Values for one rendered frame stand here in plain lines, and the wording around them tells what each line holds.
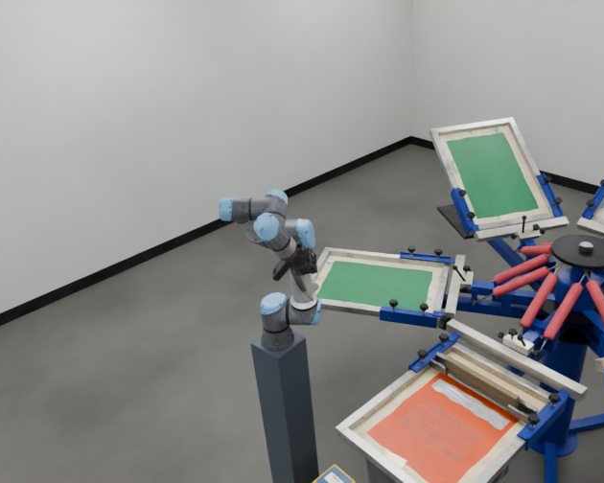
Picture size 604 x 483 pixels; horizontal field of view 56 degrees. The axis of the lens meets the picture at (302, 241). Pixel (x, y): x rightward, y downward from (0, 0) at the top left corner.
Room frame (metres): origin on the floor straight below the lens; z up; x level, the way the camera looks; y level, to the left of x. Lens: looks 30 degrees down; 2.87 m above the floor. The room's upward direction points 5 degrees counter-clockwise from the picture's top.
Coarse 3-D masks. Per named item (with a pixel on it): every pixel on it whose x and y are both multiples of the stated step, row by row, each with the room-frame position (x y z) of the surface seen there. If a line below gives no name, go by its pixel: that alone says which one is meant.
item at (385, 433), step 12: (456, 384) 1.89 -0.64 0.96; (420, 396) 1.84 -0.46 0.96; (432, 396) 1.84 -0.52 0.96; (444, 396) 1.83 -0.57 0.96; (396, 408) 1.78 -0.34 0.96; (408, 408) 1.78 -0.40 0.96; (444, 408) 1.76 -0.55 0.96; (456, 408) 1.75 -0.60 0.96; (384, 420) 1.72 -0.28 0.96; (396, 420) 1.72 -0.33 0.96; (372, 432) 1.66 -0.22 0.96; (384, 432) 1.66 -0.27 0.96; (396, 432) 1.65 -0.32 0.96; (384, 444) 1.60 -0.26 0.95; (396, 444) 1.59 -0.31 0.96; (408, 444) 1.59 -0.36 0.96; (420, 444) 1.58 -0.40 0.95
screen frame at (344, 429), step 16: (448, 352) 2.10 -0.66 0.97; (464, 352) 2.06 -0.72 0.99; (496, 368) 1.94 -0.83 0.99; (400, 384) 1.89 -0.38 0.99; (512, 384) 1.86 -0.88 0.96; (528, 384) 1.82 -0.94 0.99; (384, 400) 1.82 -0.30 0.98; (544, 400) 1.74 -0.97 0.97; (352, 416) 1.73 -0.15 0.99; (368, 416) 1.75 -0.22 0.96; (336, 432) 1.68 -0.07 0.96; (352, 432) 1.64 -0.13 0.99; (368, 448) 1.55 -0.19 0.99; (512, 448) 1.49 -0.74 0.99; (384, 464) 1.47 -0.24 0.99; (496, 464) 1.43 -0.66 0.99; (400, 480) 1.40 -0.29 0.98; (480, 480) 1.37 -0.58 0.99
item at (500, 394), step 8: (448, 360) 1.94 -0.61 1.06; (456, 360) 1.94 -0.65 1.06; (448, 368) 1.94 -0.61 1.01; (456, 368) 1.90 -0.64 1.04; (464, 368) 1.88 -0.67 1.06; (456, 376) 1.90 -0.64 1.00; (464, 376) 1.87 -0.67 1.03; (472, 376) 1.84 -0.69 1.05; (480, 376) 1.83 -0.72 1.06; (472, 384) 1.84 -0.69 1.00; (480, 384) 1.80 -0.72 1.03; (488, 384) 1.78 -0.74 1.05; (496, 384) 1.77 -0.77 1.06; (488, 392) 1.77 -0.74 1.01; (496, 392) 1.75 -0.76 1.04; (504, 392) 1.72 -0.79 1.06; (512, 392) 1.72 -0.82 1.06; (496, 400) 1.74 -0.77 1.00; (504, 400) 1.71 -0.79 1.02; (512, 400) 1.69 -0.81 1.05
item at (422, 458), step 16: (480, 400) 1.79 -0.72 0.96; (464, 416) 1.71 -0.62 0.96; (512, 416) 1.68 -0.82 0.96; (480, 432) 1.61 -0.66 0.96; (496, 432) 1.61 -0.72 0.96; (480, 448) 1.53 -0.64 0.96; (416, 464) 1.49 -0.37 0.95; (432, 464) 1.48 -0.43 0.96; (448, 464) 1.48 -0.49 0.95; (464, 464) 1.47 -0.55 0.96; (432, 480) 1.41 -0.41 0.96; (448, 480) 1.40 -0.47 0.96
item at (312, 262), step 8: (296, 248) 1.60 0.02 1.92; (304, 248) 1.59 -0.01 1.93; (296, 256) 1.58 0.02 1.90; (304, 256) 1.58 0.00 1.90; (312, 256) 1.61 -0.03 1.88; (296, 264) 1.59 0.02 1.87; (304, 264) 1.57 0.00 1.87; (312, 264) 1.57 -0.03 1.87; (296, 272) 1.58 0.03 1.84; (304, 272) 1.59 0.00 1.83; (312, 272) 1.58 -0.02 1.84
